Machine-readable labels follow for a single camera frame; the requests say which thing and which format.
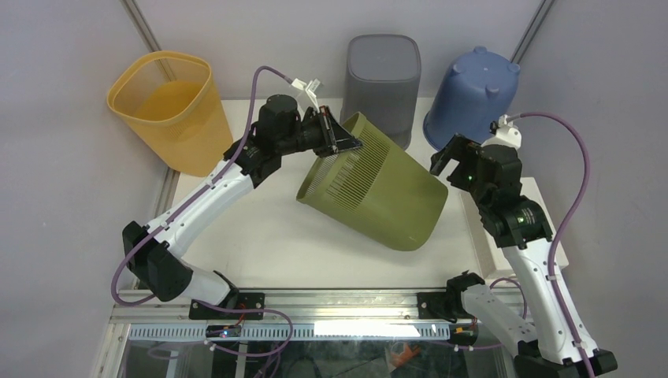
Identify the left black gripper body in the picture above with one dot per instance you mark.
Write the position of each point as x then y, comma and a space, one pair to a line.
316, 134

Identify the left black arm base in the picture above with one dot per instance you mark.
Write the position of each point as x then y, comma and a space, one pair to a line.
224, 301

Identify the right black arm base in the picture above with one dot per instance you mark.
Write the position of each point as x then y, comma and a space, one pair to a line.
446, 303

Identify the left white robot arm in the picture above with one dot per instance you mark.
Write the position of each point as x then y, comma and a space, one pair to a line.
154, 251

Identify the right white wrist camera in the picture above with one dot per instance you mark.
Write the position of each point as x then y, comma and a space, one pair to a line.
505, 133

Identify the yellow mesh waste bin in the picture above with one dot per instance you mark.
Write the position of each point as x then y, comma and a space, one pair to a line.
170, 100

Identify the blue plastic bucket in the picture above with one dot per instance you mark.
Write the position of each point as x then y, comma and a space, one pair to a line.
478, 88

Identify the aluminium mounting rail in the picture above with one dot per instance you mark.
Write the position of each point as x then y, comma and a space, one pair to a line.
304, 305

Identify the grey mesh waste bin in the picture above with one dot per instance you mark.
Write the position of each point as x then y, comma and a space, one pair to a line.
382, 78

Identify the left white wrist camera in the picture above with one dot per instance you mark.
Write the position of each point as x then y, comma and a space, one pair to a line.
307, 93

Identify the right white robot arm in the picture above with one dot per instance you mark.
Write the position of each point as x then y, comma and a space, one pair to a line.
555, 343

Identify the green mesh waste bin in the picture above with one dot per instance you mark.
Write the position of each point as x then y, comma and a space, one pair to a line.
379, 190

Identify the white slotted cable duct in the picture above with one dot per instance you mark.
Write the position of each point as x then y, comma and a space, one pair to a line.
320, 330

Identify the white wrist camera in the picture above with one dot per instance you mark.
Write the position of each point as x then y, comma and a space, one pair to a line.
307, 93
505, 133

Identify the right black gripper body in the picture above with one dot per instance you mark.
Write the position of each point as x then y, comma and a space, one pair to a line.
465, 172

